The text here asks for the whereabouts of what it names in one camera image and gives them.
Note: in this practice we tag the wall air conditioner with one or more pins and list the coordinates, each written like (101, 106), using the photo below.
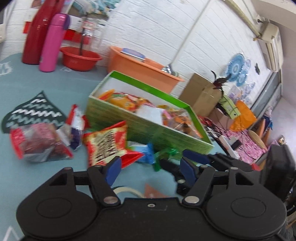
(271, 46)

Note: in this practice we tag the red thermos jug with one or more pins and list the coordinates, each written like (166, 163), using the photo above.
(38, 31)

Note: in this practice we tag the red white blue packet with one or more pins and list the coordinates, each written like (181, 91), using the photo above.
(71, 133)

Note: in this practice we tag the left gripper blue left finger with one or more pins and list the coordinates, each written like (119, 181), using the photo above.
(112, 169)

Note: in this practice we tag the brown cardboard box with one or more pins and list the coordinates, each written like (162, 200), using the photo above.
(200, 94)

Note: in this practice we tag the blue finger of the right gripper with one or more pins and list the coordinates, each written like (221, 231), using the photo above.
(196, 157)

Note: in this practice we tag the orange plastic tub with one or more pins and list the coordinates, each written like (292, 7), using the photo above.
(147, 71)

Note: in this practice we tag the blue small snack packet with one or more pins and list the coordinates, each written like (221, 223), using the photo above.
(147, 151)

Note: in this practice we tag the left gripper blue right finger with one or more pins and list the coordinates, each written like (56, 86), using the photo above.
(189, 170)

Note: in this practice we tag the white plain snack bag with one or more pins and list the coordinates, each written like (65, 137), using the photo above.
(151, 114)

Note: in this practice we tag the orange cookie bag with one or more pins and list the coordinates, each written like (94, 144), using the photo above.
(179, 119)

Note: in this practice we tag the blue paper fan decorations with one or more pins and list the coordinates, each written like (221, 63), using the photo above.
(238, 69)

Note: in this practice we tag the red striped chip bag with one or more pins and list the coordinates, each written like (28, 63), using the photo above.
(149, 105)

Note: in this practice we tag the green cardboard box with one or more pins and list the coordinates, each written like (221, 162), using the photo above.
(102, 114)

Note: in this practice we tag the red snack bag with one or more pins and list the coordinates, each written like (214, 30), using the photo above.
(104, 145)

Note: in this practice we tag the clear glass pitcher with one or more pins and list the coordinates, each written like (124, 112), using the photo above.
(93, 28)

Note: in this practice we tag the dried black flower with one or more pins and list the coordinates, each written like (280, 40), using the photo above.
(220, 82)

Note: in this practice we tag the red plastic basin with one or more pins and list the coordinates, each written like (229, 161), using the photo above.
(79, 60)

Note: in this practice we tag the green small box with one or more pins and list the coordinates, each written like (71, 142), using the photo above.
(230, 108)

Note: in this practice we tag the orange chip bag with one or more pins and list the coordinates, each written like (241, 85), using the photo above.
(122, 100)

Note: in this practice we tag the teal patterned tablecloth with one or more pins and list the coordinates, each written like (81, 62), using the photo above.
(21, 83)

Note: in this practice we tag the steel bowl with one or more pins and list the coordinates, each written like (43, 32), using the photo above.
(168, 69)

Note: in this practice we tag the blue lidded container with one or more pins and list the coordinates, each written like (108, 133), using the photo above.
(133, 54)

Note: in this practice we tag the red dates clear bag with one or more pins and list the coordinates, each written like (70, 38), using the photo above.
(38, 142)

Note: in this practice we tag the white power strip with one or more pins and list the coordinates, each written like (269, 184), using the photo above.
(225, 143)

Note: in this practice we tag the pink thermos bottle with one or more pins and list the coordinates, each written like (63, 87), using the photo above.
(51, 48)

